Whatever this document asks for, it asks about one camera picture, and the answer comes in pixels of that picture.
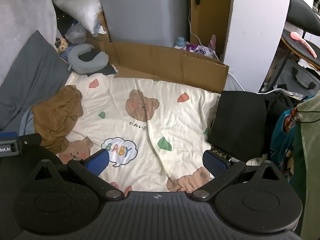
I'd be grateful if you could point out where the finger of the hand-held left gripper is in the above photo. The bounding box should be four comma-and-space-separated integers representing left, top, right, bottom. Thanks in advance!
19, 133, 42, 147

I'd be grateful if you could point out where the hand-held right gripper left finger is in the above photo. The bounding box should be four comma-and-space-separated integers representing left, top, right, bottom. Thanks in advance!
35, 149, 125, 201

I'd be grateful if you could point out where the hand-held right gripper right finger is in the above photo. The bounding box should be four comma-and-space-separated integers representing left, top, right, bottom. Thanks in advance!
191, 150, 280, 201

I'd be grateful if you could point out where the brown printed t-shirt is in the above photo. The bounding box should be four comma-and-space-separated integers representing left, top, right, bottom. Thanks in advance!
31, 85, 84, 154

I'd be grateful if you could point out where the leopard print cloth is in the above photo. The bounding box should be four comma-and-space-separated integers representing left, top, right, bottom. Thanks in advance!
211, 145, 234, 160

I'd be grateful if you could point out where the light blue sweater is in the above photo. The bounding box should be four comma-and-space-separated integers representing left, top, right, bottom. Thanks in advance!
19, 109, 35, 135

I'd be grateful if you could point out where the folded black garment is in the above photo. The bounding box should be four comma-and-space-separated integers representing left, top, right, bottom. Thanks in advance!
207, 90, 267, 155

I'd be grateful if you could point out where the grey blanket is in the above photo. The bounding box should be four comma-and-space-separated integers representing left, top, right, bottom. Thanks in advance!
0, 29, 72, 130

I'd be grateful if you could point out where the teal printed garment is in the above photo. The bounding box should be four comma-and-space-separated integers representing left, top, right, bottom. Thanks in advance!
270, 100, 304, 180

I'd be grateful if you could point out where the cream bear print blanket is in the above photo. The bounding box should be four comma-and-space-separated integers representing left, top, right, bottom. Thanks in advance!
56, 71, 221, 193

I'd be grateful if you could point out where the grey neck pillow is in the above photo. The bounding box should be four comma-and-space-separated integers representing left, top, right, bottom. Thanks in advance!
67, 43, 109, 74

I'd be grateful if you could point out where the black cloth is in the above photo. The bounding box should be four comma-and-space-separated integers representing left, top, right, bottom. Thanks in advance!
80, 51, 118, 75

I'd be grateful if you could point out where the small plush doll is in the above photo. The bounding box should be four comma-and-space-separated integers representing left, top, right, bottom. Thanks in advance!
55, 38, 69, 54

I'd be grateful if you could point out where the purple white detergent bag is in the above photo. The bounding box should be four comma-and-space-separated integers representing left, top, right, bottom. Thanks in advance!
184, 44, 218, 58

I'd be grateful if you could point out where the folded brown cardboard sheet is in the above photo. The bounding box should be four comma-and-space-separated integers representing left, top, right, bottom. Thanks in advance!
86, 37, 230, 93

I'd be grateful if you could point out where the clear plastic bag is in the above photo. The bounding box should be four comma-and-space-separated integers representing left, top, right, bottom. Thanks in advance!
65, 23, 87, 44

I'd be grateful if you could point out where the white curtain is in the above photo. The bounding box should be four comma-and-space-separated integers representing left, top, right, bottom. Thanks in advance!
0, 0, 60, 85

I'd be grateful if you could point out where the blue capped detergent bottle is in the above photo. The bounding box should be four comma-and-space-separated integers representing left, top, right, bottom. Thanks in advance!
174, 37, 187, 50

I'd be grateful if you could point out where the small cardboard box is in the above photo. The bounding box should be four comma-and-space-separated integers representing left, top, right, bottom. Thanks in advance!
86, 12, 110, 43

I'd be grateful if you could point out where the white pillow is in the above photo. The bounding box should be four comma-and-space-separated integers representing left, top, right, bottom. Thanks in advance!
54, 0, 103, 37

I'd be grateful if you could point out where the tall brown cardboard box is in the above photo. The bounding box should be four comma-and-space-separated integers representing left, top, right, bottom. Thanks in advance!
186, 0, 233, 55

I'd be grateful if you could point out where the pink hairbrush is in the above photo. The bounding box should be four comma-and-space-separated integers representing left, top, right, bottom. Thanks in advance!
290, 31, 320, 59

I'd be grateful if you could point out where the grey appliance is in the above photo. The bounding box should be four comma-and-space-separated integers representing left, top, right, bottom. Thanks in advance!
96, 0, 192, 48

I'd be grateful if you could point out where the black chair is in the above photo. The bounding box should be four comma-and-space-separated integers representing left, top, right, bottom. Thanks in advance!
285, 0, 320, 40

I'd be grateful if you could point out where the white cable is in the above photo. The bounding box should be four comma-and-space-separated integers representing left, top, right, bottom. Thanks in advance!
189, 7, 245, 92

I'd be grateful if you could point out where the grey bag with handles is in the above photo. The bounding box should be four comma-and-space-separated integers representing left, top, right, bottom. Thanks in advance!
269, 57, 320, 98

